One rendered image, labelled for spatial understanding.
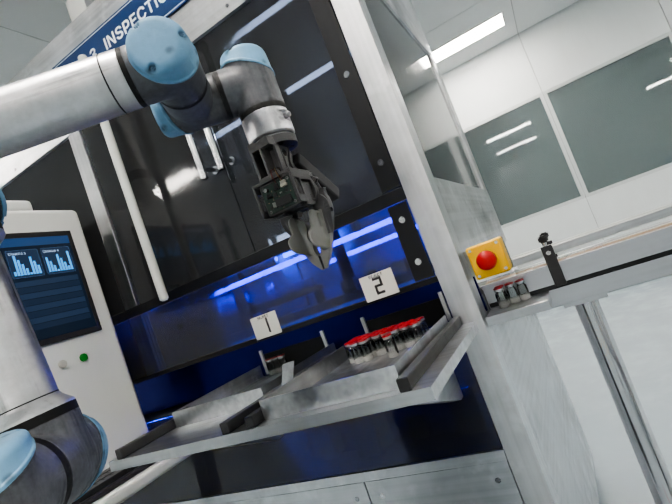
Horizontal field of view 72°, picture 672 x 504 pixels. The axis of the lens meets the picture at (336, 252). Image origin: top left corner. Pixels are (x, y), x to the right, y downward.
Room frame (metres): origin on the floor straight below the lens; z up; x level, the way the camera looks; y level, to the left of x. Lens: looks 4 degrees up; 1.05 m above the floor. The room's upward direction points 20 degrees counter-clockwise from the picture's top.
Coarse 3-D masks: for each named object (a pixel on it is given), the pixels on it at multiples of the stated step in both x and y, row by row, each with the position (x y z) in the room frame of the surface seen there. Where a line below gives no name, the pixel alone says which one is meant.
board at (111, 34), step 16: (128, 0) 1.25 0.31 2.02; (144, 0) 1.23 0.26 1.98; (160, 0) 1.21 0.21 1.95; (176, 0) 1.19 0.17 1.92; (112, 16) 1.28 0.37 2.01; (128, 16) 1.26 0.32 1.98; (144, 16) 1.24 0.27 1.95; (96, 32) 1.32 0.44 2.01; (112, 32) 1.29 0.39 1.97; (80, 48) 1.35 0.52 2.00; (96, 48) 1.33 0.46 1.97; (112, 48) 1.30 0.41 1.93; (64, 64) 1.39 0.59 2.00
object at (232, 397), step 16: (320, 352) 1.17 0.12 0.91; (256, 368) 1.34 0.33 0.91; (304, 368) 1.09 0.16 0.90; (224, 384) 1.21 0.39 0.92; (240, 384) 1.26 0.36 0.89; (256, 384) 1.24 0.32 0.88; (272, 384) 0.97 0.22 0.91; (208, 400) 1.15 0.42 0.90; (224, 400) 0.98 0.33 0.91; (240, 400) 0.96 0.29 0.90; (176, 416) 1.04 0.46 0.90; (192, 416) 1.02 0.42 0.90; (208, 416) 1.00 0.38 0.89
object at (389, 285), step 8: (376, 272) 1.08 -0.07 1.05; (384, 272) 1.07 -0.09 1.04; (360, 280) 1.10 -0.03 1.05; (368, 280) 1.09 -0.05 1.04; (376, 280) 1.08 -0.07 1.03; (384, 280) 1.07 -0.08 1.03; (392, 280) 1.06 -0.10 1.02; (368, 288) 1.09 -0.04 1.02; (384, 288) 1.07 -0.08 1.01; (392, 288) 1.07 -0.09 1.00; (368, 296) 1.09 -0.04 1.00; (376, 296) 1.09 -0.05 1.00; (384, 296) 1.08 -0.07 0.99
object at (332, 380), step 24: (432, 336) 0.87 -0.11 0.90; (336, 360) 1.05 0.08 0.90; (384, 360) 0.93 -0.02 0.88; (408, 360) 0.74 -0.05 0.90; (288, 384) 0.88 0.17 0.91; (312, 384) 0.94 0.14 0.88; (336, 384) 0.73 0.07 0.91; (360, 384) 0.71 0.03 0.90; (384, 384) 0.70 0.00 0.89; (264, 408) 0.80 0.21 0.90; (288, 408) 0.78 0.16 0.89; (312, 408) 0.76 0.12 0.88
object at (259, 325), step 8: (272, 312) 1.21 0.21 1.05; (256, 320) 1.23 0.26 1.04; (264, 320) 1.22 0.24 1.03; (272, 320) 1.21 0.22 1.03; (256, 328) 1.24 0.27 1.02; (264, 328) 1.23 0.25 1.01; (272, 328) 1.22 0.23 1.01; (280, 328) 1.21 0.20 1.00; (256, 336) 1.24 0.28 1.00; (264, 336) 1.23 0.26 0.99
